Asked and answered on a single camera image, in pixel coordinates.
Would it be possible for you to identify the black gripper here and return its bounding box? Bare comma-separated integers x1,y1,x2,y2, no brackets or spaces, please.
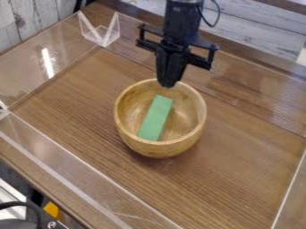
136,23,220,88

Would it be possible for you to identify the yellow tag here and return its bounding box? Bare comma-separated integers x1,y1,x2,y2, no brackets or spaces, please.
43,201,60,219

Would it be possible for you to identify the brown wooden bowl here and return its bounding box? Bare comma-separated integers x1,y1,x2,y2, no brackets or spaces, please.
113,79,207,158

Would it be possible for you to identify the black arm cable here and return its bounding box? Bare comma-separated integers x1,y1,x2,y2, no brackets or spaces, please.
198,0,222,29

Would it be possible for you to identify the clear acrylic corner bracket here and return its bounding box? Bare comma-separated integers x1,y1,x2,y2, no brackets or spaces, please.
77,12,120,47

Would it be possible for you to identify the green rectangular block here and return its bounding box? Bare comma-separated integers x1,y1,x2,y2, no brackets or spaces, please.
137,95,174,141

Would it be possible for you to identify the clear acrylic tray wall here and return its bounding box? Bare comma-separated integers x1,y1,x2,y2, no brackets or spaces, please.
0,108,183,229

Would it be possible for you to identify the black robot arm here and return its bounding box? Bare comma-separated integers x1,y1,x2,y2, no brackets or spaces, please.
136,0,220,88

